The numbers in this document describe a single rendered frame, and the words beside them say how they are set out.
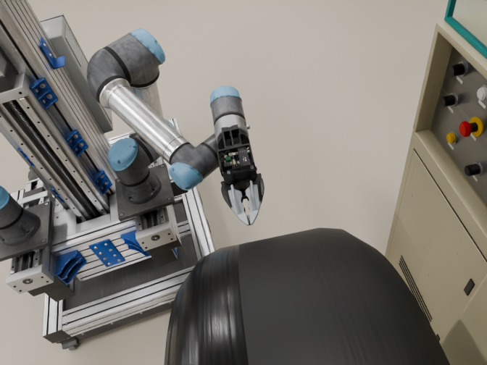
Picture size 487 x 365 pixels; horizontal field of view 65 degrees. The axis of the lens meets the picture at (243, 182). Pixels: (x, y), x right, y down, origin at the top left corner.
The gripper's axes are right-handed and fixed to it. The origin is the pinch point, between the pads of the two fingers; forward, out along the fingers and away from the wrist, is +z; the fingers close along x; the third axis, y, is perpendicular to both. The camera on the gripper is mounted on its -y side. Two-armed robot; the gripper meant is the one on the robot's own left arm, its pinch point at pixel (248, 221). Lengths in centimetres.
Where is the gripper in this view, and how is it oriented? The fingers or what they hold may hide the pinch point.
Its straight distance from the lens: 77.1
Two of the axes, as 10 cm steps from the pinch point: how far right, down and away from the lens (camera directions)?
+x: 9.8, -2.1, -0.3
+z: 1.6, 8.0, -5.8
